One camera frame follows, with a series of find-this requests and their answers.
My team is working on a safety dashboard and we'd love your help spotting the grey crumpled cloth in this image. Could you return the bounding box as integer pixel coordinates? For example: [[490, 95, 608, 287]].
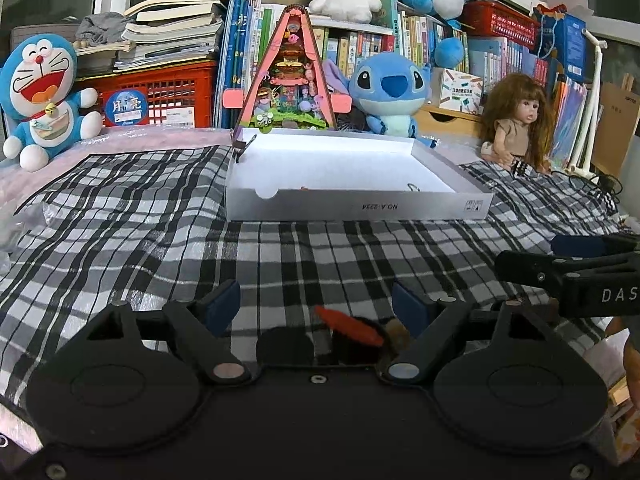
[[75, 11, 133, 46]]

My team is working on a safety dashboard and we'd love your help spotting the red plastic basket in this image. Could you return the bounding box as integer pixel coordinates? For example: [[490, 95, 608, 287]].
[[462, 0, 541, 48]]

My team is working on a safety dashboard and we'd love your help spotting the row of pastel spine books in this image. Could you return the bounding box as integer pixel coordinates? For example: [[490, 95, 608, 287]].
[[467, 35, 563, 106]]

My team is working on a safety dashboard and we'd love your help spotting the black binder clip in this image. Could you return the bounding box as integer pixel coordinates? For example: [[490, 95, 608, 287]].
[[232, 135, 258, 163]]

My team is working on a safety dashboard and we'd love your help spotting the blue alien plush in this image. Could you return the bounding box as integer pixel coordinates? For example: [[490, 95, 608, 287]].
[[322, 51, 433, 138]]

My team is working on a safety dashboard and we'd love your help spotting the blue gift bag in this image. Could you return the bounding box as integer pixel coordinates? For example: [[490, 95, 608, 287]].
[[532, 5, 588, 83]]

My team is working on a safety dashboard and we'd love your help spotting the grey storage box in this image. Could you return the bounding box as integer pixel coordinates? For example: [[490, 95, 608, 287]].
[[10, 22, 81, 68]]

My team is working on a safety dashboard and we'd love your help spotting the black cable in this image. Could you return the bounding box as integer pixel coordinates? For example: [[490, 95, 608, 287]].
[[550, 167, 626, 206]]

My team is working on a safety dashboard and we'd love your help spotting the row of blue thin books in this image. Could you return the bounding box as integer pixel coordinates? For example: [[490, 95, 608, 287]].
[[215, 0, 263, 129]]

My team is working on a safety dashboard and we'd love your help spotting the long haired baby doll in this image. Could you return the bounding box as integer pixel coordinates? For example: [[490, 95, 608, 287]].
[[479, 73, 557, 175]]

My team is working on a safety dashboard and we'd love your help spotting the white shallow cardboard box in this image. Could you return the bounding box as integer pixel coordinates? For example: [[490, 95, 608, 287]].
[[224, 127, 496, 222]]

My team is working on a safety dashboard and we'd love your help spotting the stack of worn books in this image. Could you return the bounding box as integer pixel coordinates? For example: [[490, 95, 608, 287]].
[[114, 0, 236, 72]]

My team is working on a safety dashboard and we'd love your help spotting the pink blanket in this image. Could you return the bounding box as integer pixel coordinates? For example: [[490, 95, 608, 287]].
[[0, 125, 501, 196]]

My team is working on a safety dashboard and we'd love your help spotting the row of tall leaning books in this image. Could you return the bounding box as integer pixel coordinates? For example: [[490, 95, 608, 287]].
[[397, 10, 471, 73]]

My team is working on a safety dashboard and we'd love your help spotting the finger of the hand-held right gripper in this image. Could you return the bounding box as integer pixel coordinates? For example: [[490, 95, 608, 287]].
[[494, 249, 588, 292], [551, 233, 640, 260]]

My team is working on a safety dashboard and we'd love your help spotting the white metal stand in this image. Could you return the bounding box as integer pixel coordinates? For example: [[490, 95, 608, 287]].
[[567, 27, 608, 177]]

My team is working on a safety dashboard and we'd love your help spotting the brown cardboard sheet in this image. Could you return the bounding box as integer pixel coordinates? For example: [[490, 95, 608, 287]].
[[590, 82, 640, 181]]

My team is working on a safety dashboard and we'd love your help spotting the red handled tool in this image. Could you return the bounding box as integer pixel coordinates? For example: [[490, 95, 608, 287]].
[[314, 306, 386, 348]]

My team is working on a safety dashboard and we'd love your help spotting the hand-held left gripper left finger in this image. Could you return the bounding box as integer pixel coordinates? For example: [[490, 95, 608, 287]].
[[82, 279, 252, 387]]

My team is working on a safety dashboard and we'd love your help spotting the wooden drawer box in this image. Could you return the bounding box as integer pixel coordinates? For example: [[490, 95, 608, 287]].
[[412, 105, 486, 138]]

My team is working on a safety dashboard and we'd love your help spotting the red plastic crate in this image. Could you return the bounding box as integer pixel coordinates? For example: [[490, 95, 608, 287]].
[[75, 60, 218, 130]]

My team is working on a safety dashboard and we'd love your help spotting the black white plaid blanket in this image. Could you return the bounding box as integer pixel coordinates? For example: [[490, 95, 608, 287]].
[[0, 145, 640, 403]]

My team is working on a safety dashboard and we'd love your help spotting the brown walnut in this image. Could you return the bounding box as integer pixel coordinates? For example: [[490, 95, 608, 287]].
[[385, 320, 414, 354]]

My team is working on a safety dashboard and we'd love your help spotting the row of thin colourful booklets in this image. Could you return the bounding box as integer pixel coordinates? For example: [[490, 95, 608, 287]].
[[549, 74, 591, 171]]

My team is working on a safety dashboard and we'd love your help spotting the row of small shelf books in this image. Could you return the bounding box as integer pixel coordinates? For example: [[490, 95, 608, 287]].
[[310, 25, 401, 68]]

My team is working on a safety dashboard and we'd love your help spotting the white pencil print box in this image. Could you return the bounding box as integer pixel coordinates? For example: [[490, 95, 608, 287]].
[[430, 67, 485, 116]]

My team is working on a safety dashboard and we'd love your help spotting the clear plastic wrap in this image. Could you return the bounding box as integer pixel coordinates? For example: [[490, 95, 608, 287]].
[[0, 200, 66, 263]]

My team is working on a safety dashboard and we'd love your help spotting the black round disc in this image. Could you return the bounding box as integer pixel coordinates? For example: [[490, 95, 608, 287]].
[[256, 327, 316, 367], [332, 317, 388, 366]]

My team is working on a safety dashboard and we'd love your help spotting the blue cat robot plush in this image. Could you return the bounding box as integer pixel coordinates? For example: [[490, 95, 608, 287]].
[[0, 34, 103, 173]]

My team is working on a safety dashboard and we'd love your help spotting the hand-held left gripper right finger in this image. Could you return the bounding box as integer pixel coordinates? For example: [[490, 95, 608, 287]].
[[380, 280, 556, 386]]

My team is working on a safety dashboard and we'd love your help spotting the pink triangular toy house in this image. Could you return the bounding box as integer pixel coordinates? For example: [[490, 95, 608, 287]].
[[222, 4, 353, 133]]

